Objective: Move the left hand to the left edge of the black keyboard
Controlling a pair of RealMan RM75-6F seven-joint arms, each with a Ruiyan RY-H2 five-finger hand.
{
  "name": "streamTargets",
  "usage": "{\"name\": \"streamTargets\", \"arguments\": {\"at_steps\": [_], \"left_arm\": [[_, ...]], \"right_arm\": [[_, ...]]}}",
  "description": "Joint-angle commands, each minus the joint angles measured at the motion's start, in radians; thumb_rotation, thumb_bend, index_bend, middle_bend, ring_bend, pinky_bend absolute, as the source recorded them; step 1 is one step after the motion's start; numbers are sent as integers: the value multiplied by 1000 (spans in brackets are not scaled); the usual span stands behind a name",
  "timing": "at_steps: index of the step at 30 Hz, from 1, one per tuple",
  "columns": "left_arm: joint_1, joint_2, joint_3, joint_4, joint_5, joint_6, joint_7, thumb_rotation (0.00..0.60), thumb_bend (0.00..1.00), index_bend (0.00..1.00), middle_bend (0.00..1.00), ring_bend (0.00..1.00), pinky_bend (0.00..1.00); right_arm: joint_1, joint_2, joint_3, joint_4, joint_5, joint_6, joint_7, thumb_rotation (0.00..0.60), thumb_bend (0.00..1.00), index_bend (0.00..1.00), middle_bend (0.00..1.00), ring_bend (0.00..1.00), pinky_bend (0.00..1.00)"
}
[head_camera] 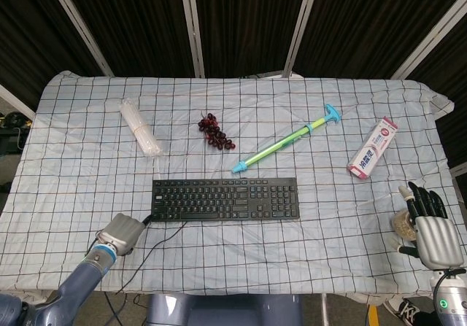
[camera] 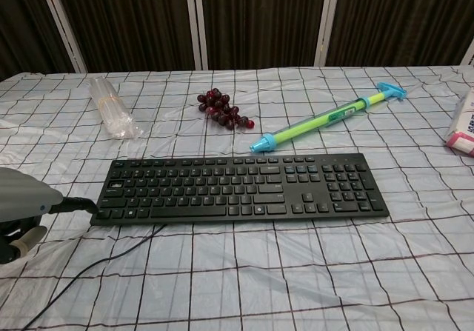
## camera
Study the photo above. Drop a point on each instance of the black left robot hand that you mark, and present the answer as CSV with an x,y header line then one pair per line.
x,y
15,242

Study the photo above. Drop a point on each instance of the black computer keyboard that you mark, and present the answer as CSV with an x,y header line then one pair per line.
x,y
237,188

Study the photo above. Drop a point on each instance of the clear plastic cup stack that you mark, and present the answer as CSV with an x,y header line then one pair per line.
x,y
111,110

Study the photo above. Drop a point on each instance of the grid-patterned plastic tablecloth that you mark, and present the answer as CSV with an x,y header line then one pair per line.
x,y
237,271

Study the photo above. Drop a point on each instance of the red grape bunch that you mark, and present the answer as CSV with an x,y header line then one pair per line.
x,y
220,109

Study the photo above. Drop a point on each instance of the dark folding screen panels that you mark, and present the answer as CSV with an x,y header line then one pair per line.
x,y
237,20

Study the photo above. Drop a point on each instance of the green blue water pump toy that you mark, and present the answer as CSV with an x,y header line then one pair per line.
x,y
314,120

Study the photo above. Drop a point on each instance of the pink white tissue pack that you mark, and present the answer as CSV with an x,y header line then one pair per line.
x,y
463,123

